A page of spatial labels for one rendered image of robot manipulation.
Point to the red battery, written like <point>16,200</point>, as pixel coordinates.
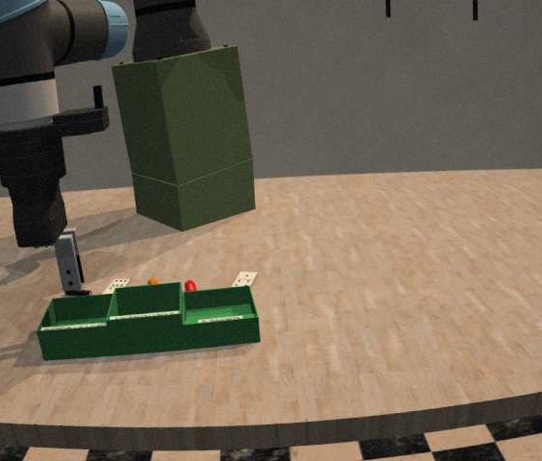
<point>190,286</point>

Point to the green three-compartment bin rack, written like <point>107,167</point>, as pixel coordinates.
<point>230,311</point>

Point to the white domino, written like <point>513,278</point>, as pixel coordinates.
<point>117,283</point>
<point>245,278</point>

